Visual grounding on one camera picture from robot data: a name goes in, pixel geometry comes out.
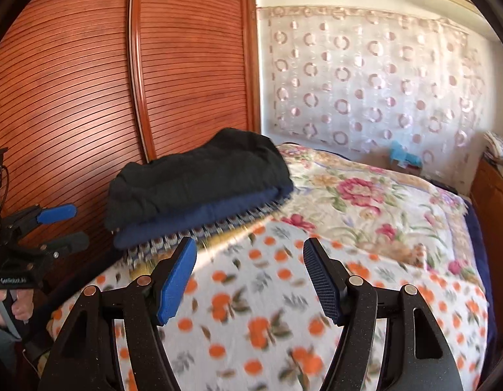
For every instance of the wooden side cabinet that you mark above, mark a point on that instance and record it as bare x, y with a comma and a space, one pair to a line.
491, 195

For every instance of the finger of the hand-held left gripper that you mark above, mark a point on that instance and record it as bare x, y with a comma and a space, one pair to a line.
74, 241
56, 214

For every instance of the floral quilt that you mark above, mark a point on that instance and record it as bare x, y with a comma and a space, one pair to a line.
377, 203

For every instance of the blue gold patterned folded cloth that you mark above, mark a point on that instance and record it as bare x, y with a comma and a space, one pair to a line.
231, 222

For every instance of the stack of folded printed cloth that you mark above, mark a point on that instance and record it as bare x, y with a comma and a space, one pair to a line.
499, 146

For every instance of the wooden slatted wardrobe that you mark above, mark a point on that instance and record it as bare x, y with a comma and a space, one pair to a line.
72, 89

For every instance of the sheer circle-pattern curtain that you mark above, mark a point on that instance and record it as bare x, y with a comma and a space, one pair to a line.
357, 81

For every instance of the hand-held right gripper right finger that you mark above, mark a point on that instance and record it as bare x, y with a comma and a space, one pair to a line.
324, 281

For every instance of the person's left hand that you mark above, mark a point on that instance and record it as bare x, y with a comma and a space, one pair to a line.
22, 309

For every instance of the navy folded cloth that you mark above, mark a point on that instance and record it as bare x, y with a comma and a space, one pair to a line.
194, 222

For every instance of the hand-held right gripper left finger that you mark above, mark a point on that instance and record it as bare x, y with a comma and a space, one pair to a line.
176, 281

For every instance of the black t-shirt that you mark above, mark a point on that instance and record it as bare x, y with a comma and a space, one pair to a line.
194, 175

